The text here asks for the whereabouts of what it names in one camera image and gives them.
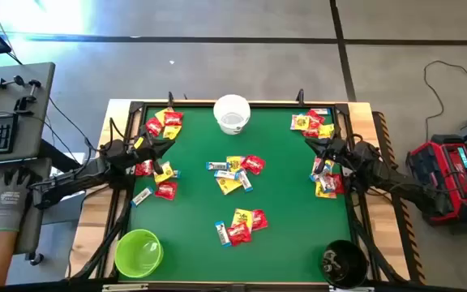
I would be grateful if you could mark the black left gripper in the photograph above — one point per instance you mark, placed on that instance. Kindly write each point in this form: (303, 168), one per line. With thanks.
(146, 151)

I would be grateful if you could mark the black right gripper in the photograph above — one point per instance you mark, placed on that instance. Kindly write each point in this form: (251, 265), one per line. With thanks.
(332, 151)

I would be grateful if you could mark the red Skittles candy packet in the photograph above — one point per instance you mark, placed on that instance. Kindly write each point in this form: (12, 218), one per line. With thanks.
(153, 126)
(239, 234)
(338, 183)
(173, 118)
(260, 220)
(166, 190)
(145, 168)
(253, 164)
(310, 131)
(315, 117)

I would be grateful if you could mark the yellow Sour Patch candy packet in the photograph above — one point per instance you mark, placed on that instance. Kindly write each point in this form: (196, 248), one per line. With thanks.
(228, 186)
(326, 130)
(328, 164)
(164, 174)
(323, 194)
(161, 114)
(234, 162)
(172, 131)
(242, 218)
(300, 122)

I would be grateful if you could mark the white blue Hershey's candy bar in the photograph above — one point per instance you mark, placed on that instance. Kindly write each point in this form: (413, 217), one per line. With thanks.
(245, 181)
(176, 174)
(222, 234)
(217, 166)
(326, 182)
(225, 174)
(314, 177)
(321, 111)
(142, 196)

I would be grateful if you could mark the black plastic bucket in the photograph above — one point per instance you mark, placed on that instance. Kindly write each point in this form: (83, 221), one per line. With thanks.
(345, 263)

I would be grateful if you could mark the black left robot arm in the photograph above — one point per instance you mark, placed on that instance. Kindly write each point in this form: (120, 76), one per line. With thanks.
(75, 182)

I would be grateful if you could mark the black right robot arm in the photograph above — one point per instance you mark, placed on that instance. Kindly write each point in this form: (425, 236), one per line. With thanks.
(387, 176)

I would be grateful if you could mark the wooden table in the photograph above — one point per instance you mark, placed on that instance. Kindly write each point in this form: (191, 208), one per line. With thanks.
(358, 110)

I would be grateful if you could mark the green table mat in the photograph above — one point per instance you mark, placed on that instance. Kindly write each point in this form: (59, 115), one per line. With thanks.
(201, 211)

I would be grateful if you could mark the lime green plastic bucket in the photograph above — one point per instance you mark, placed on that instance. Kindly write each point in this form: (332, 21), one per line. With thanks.
(138, 253)

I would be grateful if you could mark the black yellow hazard strip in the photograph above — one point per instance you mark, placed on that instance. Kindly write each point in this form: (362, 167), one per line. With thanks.
(408, 221)

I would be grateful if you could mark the red black power station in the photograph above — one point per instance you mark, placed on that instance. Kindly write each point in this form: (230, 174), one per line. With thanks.
(448, 178)

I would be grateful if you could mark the grey desk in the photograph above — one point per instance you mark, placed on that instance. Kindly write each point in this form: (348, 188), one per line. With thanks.
(26, 134)

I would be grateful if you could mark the person's hand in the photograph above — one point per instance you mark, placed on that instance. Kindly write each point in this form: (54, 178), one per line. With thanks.
(12, 194)

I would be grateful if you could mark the black desk caster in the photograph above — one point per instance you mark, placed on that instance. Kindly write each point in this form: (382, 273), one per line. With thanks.
(35, 258)

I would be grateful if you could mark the black frame clamp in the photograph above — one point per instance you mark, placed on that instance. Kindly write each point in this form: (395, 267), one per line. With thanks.
(300, 96)
(170, 98)

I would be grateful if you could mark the black metal table frame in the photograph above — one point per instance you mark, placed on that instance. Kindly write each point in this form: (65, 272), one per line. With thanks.
(282, 104)

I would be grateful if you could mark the silver metal bracket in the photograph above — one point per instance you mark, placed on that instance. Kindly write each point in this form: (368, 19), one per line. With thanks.
(125, 287)
(351, 288)

